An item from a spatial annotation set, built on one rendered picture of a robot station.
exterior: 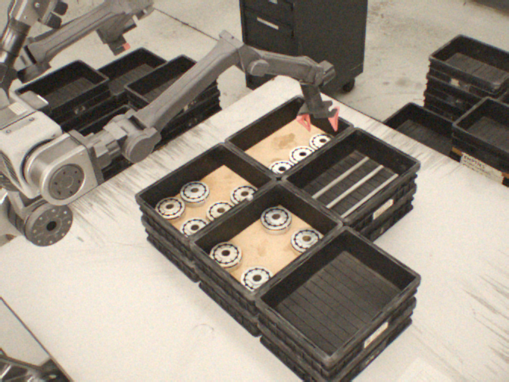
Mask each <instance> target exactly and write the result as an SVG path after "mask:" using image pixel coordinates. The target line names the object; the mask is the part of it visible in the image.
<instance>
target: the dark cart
mask: <svg viewBox="0 0 509 382"><path fill-rule="evenodd" d="M367 6H368V0H239V10H240V20H241V29H242V42H243V43H245V44H246V45H247V46H250V47H253V48H255V49H258V50H261V51H265V52H272V53H277V54H281V55H288V56H292V57H301V56H306V57H309V58H310V59H311V60H313V61H315V62H316V63H317V64H320V63H321V62H323V61H327V62H329V63H330V64H331V65H333V66H334V67H333V69H334V71H335V72H336V75H335V77H334V78H332V79H331V80H330V81H329V82H328V83H326V84H325V85H324V86H322V87H319V86H318V87H319V90H320V92H321V93H323V94H324V95H326V96H329V95H330V94H332V93H333V92H335V91H336V90H337V89H339V88H341V87H342V89H343V91H346V92H350V91H351V90H352V89H353V87H354V83H355V77H357V76H358V75H360V74H362V73H363V72H364V50H365V39H366V28H367ZM277 76H278V75H273V74H264V75H263V76H262V77H259V76H253V75H251V74H250V75H246V74H245V83H246V87H248V88H249V89H251V90H253V91H254V90H255V89H257V88H258V87H260V86H262V85H264V84H265V83H267V82H268V81H270V80H272V79H273V78H274V77H277Z"/></svg>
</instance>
